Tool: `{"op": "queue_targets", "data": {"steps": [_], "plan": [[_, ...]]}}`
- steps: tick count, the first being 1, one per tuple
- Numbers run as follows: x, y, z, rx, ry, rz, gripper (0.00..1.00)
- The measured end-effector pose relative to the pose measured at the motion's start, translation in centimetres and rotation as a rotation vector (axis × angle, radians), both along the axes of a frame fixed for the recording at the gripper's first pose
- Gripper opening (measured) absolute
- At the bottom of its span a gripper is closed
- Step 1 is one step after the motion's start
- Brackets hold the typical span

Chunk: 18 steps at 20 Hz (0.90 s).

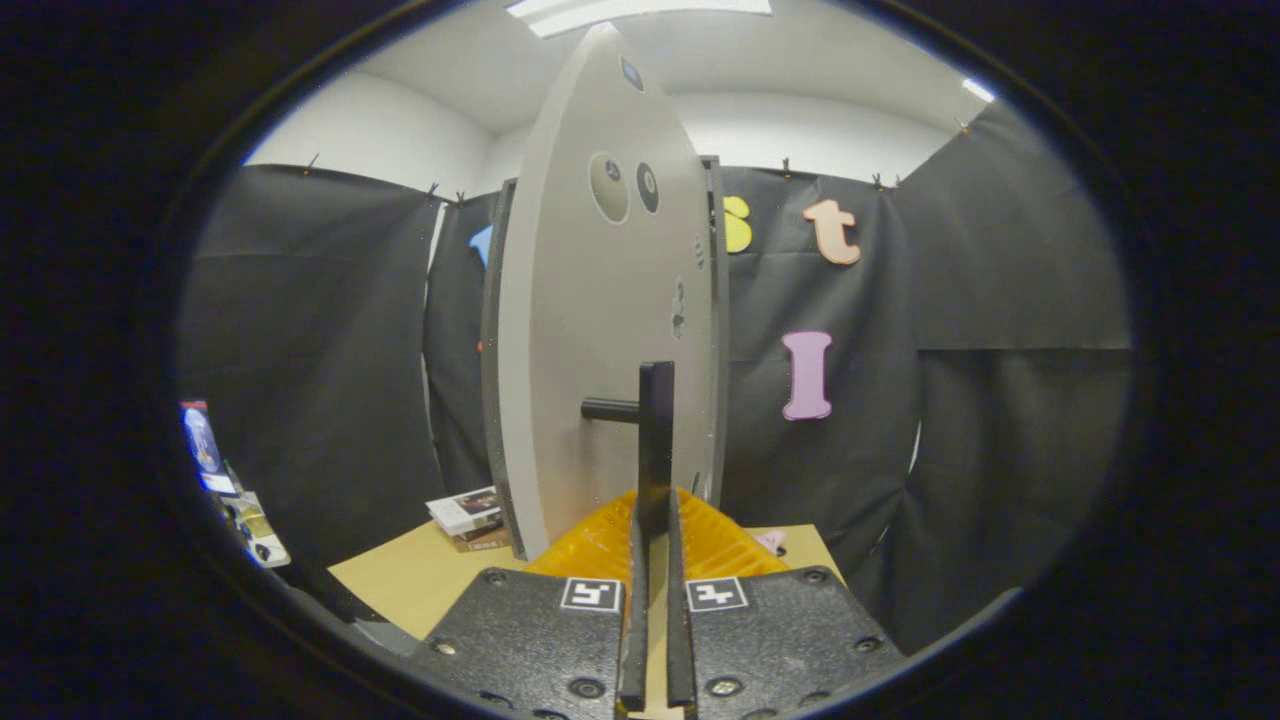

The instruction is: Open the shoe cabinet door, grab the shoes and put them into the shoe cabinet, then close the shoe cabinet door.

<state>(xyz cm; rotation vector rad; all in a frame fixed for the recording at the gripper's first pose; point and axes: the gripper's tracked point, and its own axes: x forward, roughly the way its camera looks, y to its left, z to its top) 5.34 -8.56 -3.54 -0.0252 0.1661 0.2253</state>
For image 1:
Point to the small ceiling light panel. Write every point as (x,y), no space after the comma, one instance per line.
(978,90)

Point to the dark book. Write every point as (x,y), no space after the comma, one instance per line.
(480,530)

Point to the pile of printed packets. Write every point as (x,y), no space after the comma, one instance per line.
(250,520)

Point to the blue printed sign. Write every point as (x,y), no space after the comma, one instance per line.
(202,440)

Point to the grey shoe cabinet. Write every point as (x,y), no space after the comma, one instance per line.
(488,350)

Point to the black backdrop cloth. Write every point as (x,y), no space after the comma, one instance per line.
(320,350)

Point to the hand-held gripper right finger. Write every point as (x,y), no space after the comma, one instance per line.
(680,650)

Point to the light grey shoe cabinet door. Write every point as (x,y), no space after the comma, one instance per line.
(580,320)

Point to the white book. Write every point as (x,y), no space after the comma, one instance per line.
(462,505)

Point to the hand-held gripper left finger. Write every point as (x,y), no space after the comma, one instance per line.
(633,650)

